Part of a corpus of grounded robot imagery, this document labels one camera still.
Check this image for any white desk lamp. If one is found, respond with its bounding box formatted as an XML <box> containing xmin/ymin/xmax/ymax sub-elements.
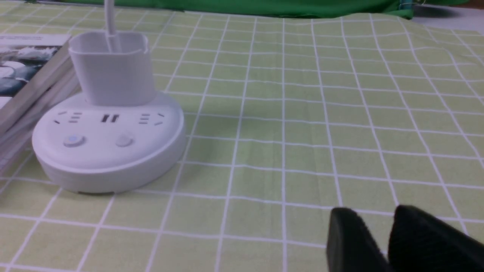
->
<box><xmin>32</xmin><ymin>0</ymin><xmax>186</xmax><ymax>193</ymax></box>

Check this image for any green checkered tablecloth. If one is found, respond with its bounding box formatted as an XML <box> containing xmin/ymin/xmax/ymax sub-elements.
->
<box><xmin>1</xmin><ymin>9</ymin><xmax>483</xmax><ymax>272</ymax></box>

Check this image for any green backdrop cloth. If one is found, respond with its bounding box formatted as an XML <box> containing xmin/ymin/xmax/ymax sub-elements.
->
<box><xmin>26</xmin><ymin>0</ymin><xmax>469</xmax><ymax>19</ymax></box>

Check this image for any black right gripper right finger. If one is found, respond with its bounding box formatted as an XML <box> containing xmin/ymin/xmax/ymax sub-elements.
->
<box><xmin>388</xmin><ymin>205</ymin><xmax>484</xmax><ymax>272</ymax></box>

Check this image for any middle white book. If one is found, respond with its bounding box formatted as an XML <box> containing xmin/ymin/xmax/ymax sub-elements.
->
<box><xmin>1</xmin><ymin>68</ymin><xmax>79</xmax><ymax>152</ymax></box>

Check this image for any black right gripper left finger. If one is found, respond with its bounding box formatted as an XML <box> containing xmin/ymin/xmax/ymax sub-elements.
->
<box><xmin>326</xmin><ymin>208</ymin><xmax>394</xmax><ymax>272</ymax></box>

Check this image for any self-driving textbook top book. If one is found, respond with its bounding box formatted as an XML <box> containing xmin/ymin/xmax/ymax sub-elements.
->
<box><xmin>0</xmin><ymin>33</ymin><xmax>72</xmax><ymax>133</ymax></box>

